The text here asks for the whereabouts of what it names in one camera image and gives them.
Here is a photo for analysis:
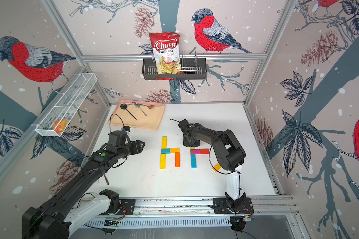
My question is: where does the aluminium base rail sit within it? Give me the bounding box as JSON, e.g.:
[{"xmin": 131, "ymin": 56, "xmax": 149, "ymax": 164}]
[{"xmin": 84, "ymin": 195, "xmax": 299, "ymax": 231}]

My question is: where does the white wire shelf basket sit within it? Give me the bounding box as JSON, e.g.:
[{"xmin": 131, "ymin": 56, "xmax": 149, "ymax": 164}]
[{"xmin": 36, "ymin": 73, "xmax": 97, "ymax": 137}]

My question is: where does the wooden handled spoon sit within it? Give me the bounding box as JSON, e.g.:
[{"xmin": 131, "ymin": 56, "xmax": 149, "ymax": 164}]
[{"xmin": 132, "ymin": 102, "xmax": 154, "ymax": 109}]

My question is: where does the amber long block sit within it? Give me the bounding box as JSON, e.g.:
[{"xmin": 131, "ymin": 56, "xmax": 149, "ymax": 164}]
[{"xmin": 212, "ymin": 163, "xmax": 221, "ymax": 172}]

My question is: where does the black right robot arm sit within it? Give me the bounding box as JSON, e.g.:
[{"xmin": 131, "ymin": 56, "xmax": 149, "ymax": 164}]
[{"xmin": 178, "ymin": 119, "xmax": 246, "ymax": 212}]

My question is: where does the orange item in white basket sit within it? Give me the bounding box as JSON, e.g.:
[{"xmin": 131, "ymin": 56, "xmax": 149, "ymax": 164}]
[{"xmin": 52, "ymin": 119, "xmax": 67, "ymax": 134}]

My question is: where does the magenta block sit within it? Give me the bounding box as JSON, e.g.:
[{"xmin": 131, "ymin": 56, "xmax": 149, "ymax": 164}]
[{"xmin": 190, "ymin": 149, "xmax": 200, "ymax": 154}]

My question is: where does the small amber block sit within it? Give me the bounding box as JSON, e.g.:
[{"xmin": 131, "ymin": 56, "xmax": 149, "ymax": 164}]
[{"xmin": 170, "ymin": 148, "xmax": 180, "ymax": 153}]

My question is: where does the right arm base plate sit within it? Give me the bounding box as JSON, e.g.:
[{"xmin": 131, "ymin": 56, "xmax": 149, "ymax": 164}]
[{"xmin": 211, "ymin": 197, "xmax": 254, "ymax": 214}]

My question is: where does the orange block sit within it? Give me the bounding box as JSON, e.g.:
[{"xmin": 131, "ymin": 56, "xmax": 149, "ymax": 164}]
[{"xmin": 175, "ymin": 152, "xmax": 180, "ymax": 167}]

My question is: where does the black wire basket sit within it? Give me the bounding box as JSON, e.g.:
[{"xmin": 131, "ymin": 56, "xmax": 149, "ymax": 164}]
[{"xmin": 142, "ymin": 53, "xmax": 207, "ymax": 80}]

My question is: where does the small teal block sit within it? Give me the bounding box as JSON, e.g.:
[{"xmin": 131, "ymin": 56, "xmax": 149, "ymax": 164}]
[{"xmin": 161, "ymin": 148, "xmax": 172, "ymax": 154}]

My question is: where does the teal long block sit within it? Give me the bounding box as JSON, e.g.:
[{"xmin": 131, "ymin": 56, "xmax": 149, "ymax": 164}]
[{"xmin": 190, "ymin": 154, "xmax": 197, "ymax": 169}]

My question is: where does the silver fork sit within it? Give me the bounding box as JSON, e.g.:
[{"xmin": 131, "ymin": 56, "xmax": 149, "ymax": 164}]
[{"xmin": 133, "ymin": 102, "xmax": 148, "ymax": 117}]

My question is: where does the black ladle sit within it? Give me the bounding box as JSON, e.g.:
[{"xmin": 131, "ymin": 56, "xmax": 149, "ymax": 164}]
[{"xmin": 120, "ymin": 103, "xmax": 137, "ymax": 120}]

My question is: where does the beige folded cloth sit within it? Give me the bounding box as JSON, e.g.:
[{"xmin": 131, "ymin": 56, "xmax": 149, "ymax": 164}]
[{"xmin": 107, "ymin": 100, "xmax": 165, "ymax": 131}]

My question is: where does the red cassava chips bag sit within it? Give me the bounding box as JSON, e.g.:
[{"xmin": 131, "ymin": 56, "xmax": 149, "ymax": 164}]
[{"xmin": 149, "ymin": 32, "xmax": 181, "ymax": 74}]

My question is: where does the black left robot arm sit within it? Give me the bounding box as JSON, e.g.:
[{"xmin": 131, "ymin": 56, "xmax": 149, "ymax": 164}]
[{"xmin": 22, "ymin": 130, "xmax": 145, "ymax": 239}]

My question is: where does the red block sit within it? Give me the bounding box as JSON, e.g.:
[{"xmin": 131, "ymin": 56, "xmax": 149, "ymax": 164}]
[{"xmin": 199, "ymin": 148, "xmax": 209, "ymax": 154}]

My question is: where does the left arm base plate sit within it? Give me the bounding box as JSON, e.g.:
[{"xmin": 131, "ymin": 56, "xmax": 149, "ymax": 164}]
[{"xmin": 101, "ymin": 199, "xmax": 136, "ymax": 216}]

